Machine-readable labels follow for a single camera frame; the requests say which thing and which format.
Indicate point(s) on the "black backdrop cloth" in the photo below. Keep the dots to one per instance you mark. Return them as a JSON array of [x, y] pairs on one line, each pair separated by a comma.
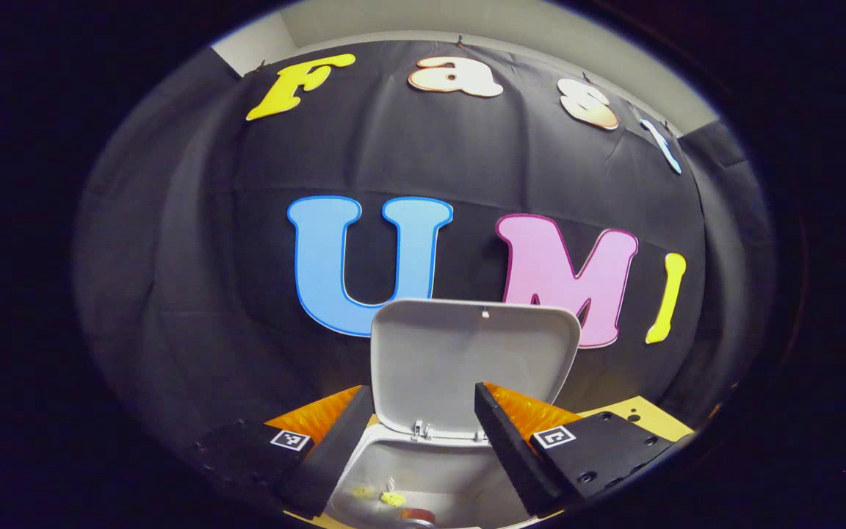
[[210, 257]]

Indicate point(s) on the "white desktop garbage bin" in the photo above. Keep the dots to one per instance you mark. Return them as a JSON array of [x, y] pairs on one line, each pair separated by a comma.
[[467, 353]]

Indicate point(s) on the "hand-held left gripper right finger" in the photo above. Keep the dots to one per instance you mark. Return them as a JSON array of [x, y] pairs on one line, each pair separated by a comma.
[[511, 455]]

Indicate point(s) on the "wooden desktop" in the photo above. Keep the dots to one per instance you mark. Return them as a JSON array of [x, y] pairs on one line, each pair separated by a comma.
[[669, 425]]

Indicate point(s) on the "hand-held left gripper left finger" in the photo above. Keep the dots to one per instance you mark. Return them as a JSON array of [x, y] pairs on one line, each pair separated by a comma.
[[335, 448]]

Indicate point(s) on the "yellow paper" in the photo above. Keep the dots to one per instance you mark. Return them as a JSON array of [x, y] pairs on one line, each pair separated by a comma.
[[393, 499]]

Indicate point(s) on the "orange pop can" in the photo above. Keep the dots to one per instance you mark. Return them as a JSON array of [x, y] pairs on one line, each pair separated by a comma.
[[417, 519]]

